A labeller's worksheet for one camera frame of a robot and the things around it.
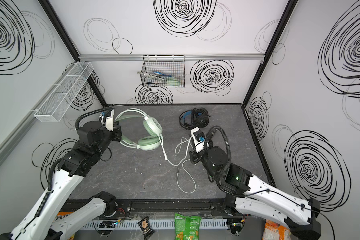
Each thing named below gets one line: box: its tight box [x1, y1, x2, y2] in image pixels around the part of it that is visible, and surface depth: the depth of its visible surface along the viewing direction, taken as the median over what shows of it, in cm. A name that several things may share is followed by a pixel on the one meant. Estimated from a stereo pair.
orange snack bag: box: [262, 219, 292, 240], surface depth 66 cm
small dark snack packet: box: [137, 216, 155, 240], surface depth 69 cm
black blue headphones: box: [179, 107, 211, 131], surface depth 108 cm
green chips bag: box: [174, 213, 202, 240], surface depth 67 cm
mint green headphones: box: [114, 108, 168, 161], surface depth 67 cm
